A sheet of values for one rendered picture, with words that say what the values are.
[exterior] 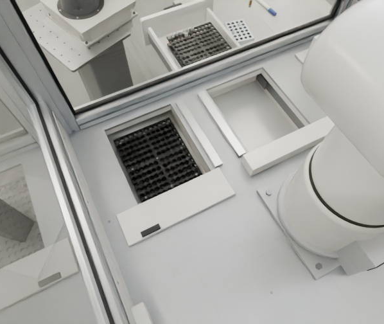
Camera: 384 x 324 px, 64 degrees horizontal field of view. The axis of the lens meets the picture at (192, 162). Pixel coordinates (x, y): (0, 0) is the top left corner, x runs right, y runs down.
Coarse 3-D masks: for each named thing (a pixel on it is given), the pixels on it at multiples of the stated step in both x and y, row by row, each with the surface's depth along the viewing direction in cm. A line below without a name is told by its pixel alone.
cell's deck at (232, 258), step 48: (288, 48) 99; (192, 96) 90; (288, 96) 90; (96, 144) 82; (192, 144) 85; (96, 192) 75; (240, 192) 75; (144, 240) 70; (192, 240) 70; (240, 240) 70; (144, 288) 65; (192, 288) 65; (240, 288) 65; (288, 288) 65; (336, 288) 65
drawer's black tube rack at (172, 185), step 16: (160, 128) 90; (128, 144) 91; (144, 144) 87; (160, 144) 87; (176, 144) 87; (128, 160) 85; (144, 160) 88; (160, 160) 85; (176, 160) 85; (144, 176) 82; (160, 176) 82; (176, 176) 82; (192, 176) 82; (144, 192) 80; (160, 192) 80
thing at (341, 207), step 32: (352, 32) 22; (320, 64) 24; (352, 64) 22; (320, 96) 26; (352, 96) 23; (352, 128) 24; (320, 160) 53; (352, 160) 47; (288, 192) 68; (320, 192) 54; (352, 192) 48; (288, 224) 68; (320, 224) 58; (352, 224) 53; (320, 256) 67; (352, 256) 61
